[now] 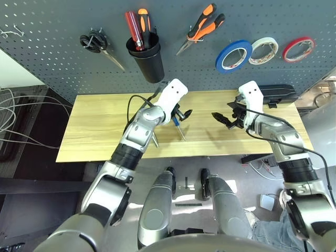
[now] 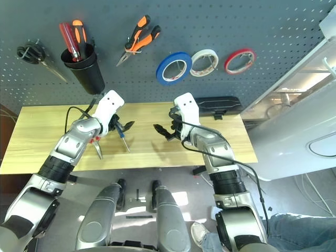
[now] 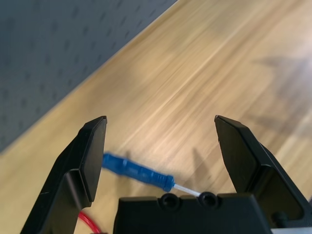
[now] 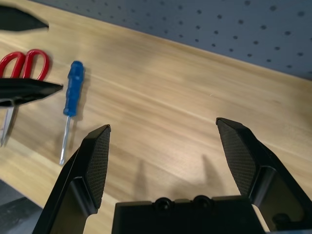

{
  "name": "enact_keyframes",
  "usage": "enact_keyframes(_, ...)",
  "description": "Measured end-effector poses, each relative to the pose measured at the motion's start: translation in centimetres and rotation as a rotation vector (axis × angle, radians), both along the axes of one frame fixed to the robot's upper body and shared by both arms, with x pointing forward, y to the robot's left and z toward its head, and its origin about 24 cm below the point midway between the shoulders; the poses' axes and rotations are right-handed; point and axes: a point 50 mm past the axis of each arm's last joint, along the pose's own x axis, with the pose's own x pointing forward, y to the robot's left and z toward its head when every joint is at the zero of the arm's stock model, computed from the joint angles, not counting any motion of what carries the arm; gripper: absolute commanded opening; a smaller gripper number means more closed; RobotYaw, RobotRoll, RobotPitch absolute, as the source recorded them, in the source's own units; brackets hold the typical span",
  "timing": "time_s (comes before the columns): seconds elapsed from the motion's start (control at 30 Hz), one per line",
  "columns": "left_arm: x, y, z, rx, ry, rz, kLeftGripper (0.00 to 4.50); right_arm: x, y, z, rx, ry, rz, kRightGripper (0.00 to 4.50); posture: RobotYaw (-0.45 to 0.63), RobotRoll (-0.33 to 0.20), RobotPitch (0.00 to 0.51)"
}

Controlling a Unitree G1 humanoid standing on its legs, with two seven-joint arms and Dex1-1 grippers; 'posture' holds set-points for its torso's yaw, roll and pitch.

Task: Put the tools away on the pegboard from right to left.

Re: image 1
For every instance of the grey perforated pegboard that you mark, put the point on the grey perforated pegboard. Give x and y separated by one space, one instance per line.
262 15

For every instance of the grey robot torso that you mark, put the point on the grey robot torso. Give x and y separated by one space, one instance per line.
210 244

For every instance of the red tape roll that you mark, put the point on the red tape roll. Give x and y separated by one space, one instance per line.
288 50

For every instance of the silver robot leg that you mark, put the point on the silver robot leg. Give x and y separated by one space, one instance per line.
155 210
228 207

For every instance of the white floor box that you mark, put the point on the white floor box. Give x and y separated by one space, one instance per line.
267 202

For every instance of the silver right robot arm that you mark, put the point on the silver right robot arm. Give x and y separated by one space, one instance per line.
283 136

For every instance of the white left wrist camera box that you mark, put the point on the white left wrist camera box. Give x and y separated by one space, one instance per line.
170 97

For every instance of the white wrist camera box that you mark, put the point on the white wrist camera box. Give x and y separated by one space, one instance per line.
170 97
252 97

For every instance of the silver left robot leg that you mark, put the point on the silver left robot leg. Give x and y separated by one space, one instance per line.
155 210

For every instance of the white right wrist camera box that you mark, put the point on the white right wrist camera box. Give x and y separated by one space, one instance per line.
252 97

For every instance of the dark side table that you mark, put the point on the dark side table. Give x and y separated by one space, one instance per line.
39 147

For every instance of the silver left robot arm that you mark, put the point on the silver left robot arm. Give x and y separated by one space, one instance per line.
141 131

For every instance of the black power strip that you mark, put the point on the black power strip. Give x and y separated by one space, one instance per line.
252 158

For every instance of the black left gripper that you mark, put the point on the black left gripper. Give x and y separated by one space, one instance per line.
178 114

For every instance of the blue tape roll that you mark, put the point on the blue tape roll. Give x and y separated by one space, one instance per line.
223 53

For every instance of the black plastic holder cup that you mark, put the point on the black plastic holder cup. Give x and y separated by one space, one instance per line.
152 68

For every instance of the blue jeans leg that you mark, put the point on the blue jeans leg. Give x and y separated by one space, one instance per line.
275 231

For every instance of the white tape roll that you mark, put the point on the white tape roll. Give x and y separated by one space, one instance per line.
262 40

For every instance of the steel double prong hook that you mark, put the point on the steel double prong hook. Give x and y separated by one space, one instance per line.
95 30

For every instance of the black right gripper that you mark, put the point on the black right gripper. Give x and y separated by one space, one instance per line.
239 118

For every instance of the silver right robot leg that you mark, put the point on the silver right robot leg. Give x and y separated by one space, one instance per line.
228 207

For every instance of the black plastic tool case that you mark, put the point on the black plastic tool case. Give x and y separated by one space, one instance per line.
278 92

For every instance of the orange black needle-nose pliers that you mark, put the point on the orange black needle-nose pliers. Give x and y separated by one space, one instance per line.
204 27

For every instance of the white sneaker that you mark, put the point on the white sneaker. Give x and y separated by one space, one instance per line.
284 198
252 218

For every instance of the steel peg hook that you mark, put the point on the steel peg hook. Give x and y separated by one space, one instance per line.
270 47
240 52
305 45

